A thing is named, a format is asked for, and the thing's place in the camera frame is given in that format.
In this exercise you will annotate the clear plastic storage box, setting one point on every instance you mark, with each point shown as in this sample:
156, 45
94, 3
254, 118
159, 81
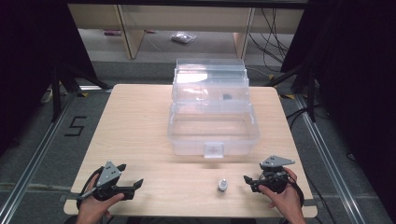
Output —
214, 127

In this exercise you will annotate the person's right hand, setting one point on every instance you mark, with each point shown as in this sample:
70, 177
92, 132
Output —
286, 199

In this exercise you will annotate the small dark object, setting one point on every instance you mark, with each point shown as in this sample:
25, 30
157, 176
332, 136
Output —
227, 96

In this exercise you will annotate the pink flat object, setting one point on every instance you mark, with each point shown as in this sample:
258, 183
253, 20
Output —
111, 32

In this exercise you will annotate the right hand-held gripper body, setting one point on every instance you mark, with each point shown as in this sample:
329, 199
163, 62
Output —
274, 177

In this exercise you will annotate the silver metal floor rail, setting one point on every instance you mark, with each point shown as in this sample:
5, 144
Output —
330, 161
34, 158

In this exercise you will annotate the light wooden shelf unit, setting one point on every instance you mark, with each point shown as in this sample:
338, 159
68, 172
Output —
186, 18

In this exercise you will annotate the clear plastic bag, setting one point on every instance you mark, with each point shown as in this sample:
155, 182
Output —
183, 37

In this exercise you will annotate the black curtain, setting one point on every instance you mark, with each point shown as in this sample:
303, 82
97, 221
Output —
28, 62
358, 77

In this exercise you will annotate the black metal stand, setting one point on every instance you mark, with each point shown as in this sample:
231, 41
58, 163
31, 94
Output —
311, 93
56, 96

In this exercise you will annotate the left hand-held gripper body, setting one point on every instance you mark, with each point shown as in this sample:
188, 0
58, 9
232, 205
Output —
107, 177

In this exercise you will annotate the yellow tape piece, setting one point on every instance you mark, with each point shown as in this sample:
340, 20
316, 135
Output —
287, 96
82, 94

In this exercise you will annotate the small silver cylinder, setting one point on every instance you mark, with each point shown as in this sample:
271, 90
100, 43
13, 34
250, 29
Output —
222, 185

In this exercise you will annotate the person's left hand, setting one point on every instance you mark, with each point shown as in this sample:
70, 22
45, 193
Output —
93, 208

